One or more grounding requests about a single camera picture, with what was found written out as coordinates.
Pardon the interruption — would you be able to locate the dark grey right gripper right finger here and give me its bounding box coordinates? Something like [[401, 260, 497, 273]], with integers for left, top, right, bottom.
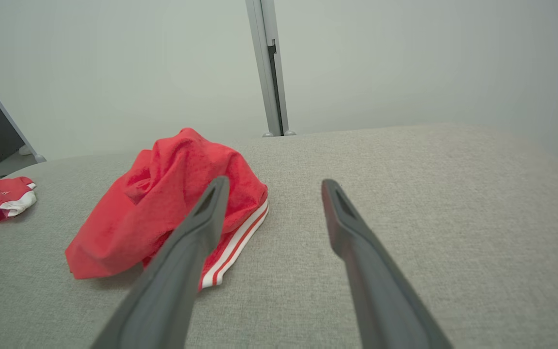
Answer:
[[322, 179, 454, 349]]

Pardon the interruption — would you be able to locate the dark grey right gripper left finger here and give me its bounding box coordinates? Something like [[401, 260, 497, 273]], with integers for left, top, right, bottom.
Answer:
[[90, 176, 230, 349]]

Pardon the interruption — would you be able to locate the red t-shirt with white sleeves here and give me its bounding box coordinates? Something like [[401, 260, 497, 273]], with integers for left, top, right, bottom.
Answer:
[[65, 127, 269, 291]]

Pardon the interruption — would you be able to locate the grey metal partition post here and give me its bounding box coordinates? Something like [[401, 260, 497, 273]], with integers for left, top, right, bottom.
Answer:
[[245, 0, 290, 137]]

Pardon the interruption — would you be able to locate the slanted grey metal frame post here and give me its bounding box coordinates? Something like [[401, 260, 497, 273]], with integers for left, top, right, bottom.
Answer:
[[0, 56, 47, 163]]

